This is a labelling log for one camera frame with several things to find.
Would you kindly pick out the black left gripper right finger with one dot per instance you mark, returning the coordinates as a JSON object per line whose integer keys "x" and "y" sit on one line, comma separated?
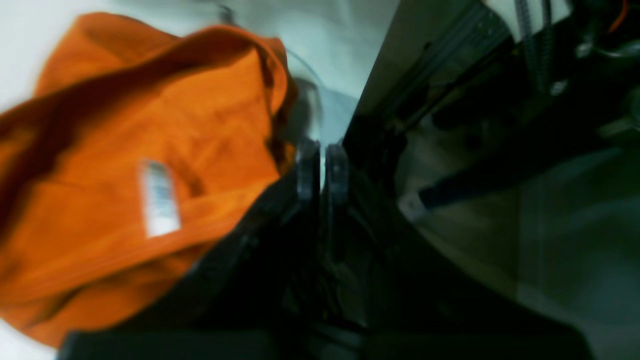
{"x": 412, "y": 302}

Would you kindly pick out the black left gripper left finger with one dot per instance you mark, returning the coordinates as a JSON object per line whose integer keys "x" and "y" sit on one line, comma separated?
{"x": 228, "y": 305}

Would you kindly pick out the orange t-shirt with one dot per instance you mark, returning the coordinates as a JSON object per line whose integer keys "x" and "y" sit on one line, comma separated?
{"x": 137, "y": 153}

